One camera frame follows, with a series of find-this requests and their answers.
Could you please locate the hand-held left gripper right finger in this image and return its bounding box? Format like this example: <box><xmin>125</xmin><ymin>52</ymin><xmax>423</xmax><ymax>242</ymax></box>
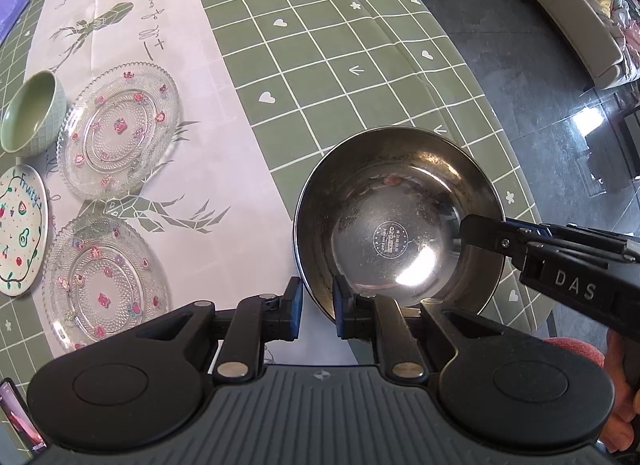
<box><xmin>333</xmin><ymin>276</ymin><xmax>506</xmax><ymax>381</ymax></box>

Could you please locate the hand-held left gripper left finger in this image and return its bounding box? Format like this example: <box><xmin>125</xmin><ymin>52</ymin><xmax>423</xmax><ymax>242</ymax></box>
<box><xmin>125</xmin><ymin>276</ymin><xmax>305</xmax><ymax>381</ymax></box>

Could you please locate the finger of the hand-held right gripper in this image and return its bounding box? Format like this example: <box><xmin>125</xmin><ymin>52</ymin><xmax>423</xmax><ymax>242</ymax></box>
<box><xmin>459</xmin><ymin>214</ymin><xmax>627</xmax><ymax>262</ymax></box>
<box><xmin>504</xmin><ymin>218</ymin><xmax>630</xmax><ymax>252</ymax></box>

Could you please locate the stainless steel bowl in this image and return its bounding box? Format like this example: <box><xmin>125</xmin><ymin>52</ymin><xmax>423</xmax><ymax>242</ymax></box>
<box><xmin>292</xmin><ymin>127</ymin><xmax>506</xmax><ymax>321</ymax></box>

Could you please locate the white fruit pattern plate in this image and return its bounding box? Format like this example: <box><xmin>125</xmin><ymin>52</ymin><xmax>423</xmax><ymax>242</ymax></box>
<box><xmin>0</xmin><ymin>165</ymin><xmax>49</xmax><ymax>297</ymax></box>

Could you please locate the person's right hand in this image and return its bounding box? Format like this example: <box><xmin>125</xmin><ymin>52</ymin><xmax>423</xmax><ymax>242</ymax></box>
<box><xmin>606</xmin><ymin>329</ymin><xmax>640</xmax><ymax>446</ymax></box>

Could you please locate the coral fuzzy clothing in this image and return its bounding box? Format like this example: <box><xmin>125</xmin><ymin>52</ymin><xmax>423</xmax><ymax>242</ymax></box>
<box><xmin>544</xmin><ymin>337</ymin><xmax>608</xmax><ymax>376</ymax></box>

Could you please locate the dark low table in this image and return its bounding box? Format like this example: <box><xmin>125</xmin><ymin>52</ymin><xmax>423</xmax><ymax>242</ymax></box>
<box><xmin>585</xmin><ymin>105</ymin><xmax>640</xmax><ymax>192</ymax></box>

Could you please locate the white deer print table runner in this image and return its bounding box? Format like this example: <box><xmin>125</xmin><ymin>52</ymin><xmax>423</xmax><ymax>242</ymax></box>
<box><xmin>22</xmin><ymin>0</ymin><xmax>381</xmax><ymax>371</ymax></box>

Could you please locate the clear glass flower plate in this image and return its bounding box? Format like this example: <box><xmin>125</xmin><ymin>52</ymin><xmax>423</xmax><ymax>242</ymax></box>
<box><xmin>56</xmin><ymin>62</ymin><xmax>182</xmax><ymax>200</ymax></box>
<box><xmin>42</xmin><ymin>212</ymin><xmax>172</xmax><ymax>351</ymax></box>

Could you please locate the beige sofa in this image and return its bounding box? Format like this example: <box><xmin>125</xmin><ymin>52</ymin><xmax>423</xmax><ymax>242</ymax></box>
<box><xmin>525</xmin><ymin>0</ymin><xmax>640</xmax><ymax>90</ymax></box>

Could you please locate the green checked tablecloth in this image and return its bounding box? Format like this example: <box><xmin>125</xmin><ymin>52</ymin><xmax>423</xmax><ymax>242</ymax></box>
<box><xmin>0</xmin><ymin>0</ymin><xmax>557</xmax><ymax>366</ymax></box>

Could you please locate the smartphone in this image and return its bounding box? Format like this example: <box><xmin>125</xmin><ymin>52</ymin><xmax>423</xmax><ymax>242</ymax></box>
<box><xmin>0</xmin><ymin>377</ymin><xmax>48</xmax><ymax>461</ymax></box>

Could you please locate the green ceramic bowl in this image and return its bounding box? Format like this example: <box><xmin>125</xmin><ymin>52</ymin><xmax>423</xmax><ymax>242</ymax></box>
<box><xmin>0</xmin><ymin>70</ymin><xmax>67</xmax><ymax>156</ymax></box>

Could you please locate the purple tissue pack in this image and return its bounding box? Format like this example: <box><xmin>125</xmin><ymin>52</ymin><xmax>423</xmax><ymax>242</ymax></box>
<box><xmin>0</xmin><ymin>0</ymin><xmax>31</xmax><ymax>43</ymax></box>

